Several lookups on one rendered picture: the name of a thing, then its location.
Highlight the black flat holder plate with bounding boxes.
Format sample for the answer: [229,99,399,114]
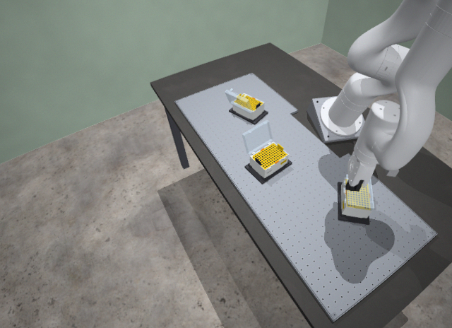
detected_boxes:
[244,159,292,184]
[229,107,268,125]
[338,182,370,225]

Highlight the yellow pipette tip rack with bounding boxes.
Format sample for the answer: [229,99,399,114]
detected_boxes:
[253,143,287,169]
[245,96,262,111]

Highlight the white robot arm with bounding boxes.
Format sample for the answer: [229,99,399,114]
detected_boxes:
[320,0,452,177]

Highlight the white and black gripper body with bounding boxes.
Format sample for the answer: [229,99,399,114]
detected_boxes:
[347,152,376,188]

